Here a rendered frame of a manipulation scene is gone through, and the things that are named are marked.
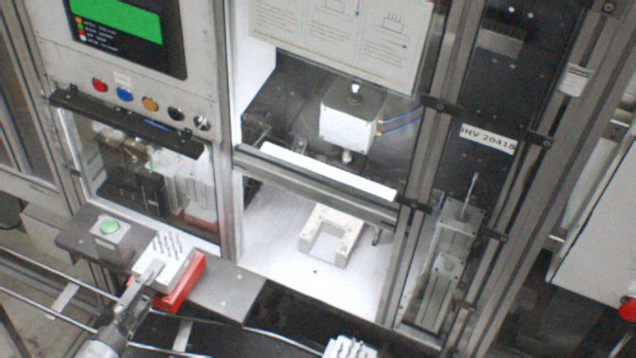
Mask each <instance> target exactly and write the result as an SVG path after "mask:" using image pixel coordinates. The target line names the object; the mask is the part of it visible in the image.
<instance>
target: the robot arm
mask: <svg viewBox="0 0 636 358"><path fill-rule="evenodd" d="M165 264H166V263H165V261H164V260H161V259H158V258H156V257H153V259H152V260H151V263H150V265H149V266H148V267H147V269H146V270H145V272H144V273H143V275H142V276H141V277H135V278H134V279H133V280H132V283H131V285H130V286H129V288H128V289H127V290H126V292H125V293H124V295H123V296H122V297H121V298H120V301H119V302H118V303H116V304H115V305H114V306H113V308H112V312H113V313H115V315H114V316H113V318H112V321H111V323H110V325H109V326H107V327H105V326H103V327H100V328H99V329H98V331H96V333H95V334H94V336H93V337H92V339H91V341H87V342H85V344H84V345H83V347H82V348H81V349H80V351H79V353H77V354H76V356H74V358H121V356H122V354H123V353H124V351H125V350H126V348H127V347H128V345H129V343H128V341H127V340H129V341H131V340H132V337H133V334H134V332H135V331H137V329H138V328H139V326H140V325H141V323H142V322H143V320H144V318H145V316H146V315H147V313H148V312H149V310H150V308H151V302H152V297H154V296H155V295H156V294H157V293H158V291H157V290H154V289H152V288H151V287H150V286H151V285H152V283H153V282H154V279H155V278H157V276H158V275H159V273H160V272H161V270H162V269H163V267H164V266H165ZM148 286H149V287H148Z"/></svg>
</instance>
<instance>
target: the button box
mask: <svg viewBox="0 0 636 358"><path fill-rule="evenodd" d="M110 219H112V220H115V221H116V222H117V223H118V226H119V228H118V230H116V232H115V233H114V234H110V235H108V234H104V233H103V232H102V230H101V226H102V223H103V222H104V221H106V220H110ZM90 233H91V234H92V237H93V240H94V245H95V248H96V250H97V257H98V258H101V259H104V260H107V261H109V263H111V264H113V265H115V266H119V267H121V268H123V269H125V268H126V267H127V265H128V264H129V261H130V260H131V259H132V257H133V256H134V254H135V253H137V250H135V248H134V244H133V236H132V232H131V227H130V226H129V225H128V224H126V223H124V222H122V221H119V220H117V219H114V218H112V217H110V216H107V215H105V214H104V215H102V216H101V218H100V219H99V220H97V222H96V223H95V225H94V226H93V228H92V229H91V230H90Z"/></svg>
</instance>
